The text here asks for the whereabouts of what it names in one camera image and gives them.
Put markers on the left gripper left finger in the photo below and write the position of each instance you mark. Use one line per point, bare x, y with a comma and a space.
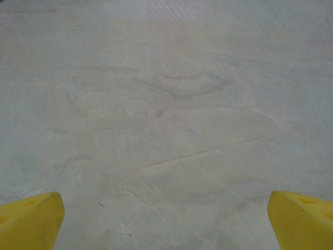
31, 221

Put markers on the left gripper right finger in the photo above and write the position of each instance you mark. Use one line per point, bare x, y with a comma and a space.
304, 224

